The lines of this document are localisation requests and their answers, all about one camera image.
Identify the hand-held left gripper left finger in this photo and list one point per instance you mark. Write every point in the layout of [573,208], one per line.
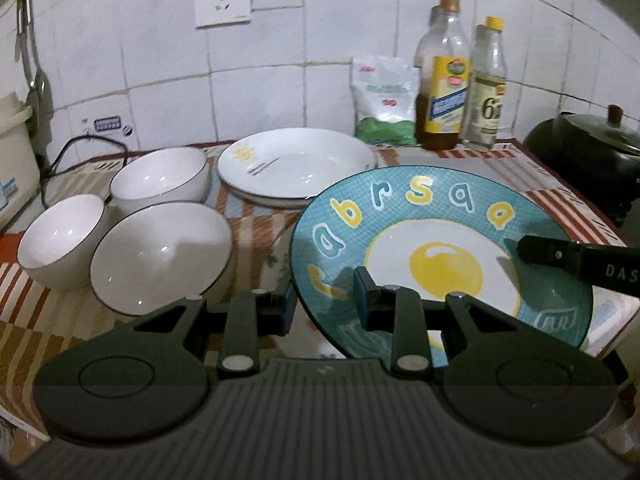
[286,307]

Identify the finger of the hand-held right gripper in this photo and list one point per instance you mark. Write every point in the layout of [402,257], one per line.
[542,252]

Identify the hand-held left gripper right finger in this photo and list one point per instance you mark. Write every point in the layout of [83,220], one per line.
[362,300]

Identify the blue plate with egg print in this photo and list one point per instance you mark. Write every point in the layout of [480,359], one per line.
[450,210]

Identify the white bowl with dark rim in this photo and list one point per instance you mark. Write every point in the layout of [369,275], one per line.
[160,175]
[160,255]

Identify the small white bowl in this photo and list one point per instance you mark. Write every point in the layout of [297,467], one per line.
[55,235]

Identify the striped tablecloth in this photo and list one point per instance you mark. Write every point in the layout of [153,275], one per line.
[260,240]

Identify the black cooking pot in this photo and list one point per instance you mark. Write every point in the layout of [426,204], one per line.
[565,160]

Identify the glass pot lid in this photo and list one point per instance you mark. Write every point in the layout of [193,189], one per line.
[600,130]

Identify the white plate with sun print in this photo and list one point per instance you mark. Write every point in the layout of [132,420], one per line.
[300,160]

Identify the clear bottle with yellow cap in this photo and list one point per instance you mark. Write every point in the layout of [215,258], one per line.
[487,100]

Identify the oil bottle with yellow label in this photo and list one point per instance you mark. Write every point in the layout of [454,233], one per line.
[447,90]

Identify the white and green salt bag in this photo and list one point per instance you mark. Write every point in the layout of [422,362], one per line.
[385,100]

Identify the white rice cooker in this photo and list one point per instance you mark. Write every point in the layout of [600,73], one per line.
[15,160]

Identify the hanging metal ladle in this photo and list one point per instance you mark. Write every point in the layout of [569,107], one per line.
[37,80]

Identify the small blue wall sticker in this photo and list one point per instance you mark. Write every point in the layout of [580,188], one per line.
[106,124]

